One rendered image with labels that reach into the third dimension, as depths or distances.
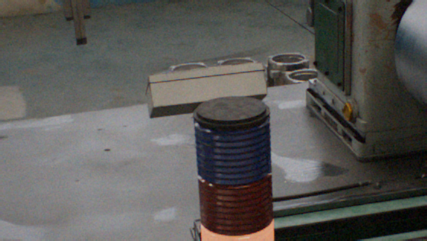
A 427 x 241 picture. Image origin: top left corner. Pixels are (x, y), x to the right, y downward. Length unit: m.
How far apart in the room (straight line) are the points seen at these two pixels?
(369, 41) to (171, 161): 0.44
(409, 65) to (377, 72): 0.17
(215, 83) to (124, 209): 0.34
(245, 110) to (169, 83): 0.55
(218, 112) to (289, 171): 0.90
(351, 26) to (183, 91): 0.47
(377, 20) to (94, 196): 0.59
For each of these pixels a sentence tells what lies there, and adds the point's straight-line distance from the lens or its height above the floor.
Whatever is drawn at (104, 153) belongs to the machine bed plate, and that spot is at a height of 0.80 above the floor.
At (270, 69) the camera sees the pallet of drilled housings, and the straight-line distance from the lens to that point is 3.70.
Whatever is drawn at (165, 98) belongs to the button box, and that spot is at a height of 1.05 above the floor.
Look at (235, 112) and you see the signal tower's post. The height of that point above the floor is 1.22.
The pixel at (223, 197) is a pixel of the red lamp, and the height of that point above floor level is 1.15.
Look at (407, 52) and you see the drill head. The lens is 1.34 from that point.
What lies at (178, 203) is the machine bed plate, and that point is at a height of 0.80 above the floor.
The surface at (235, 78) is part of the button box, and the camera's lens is 1.19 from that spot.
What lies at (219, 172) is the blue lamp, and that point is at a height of 1.18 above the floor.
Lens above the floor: 1.44
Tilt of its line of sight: 23 degrees down
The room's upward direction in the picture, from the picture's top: 3 degrees counter-clockwise
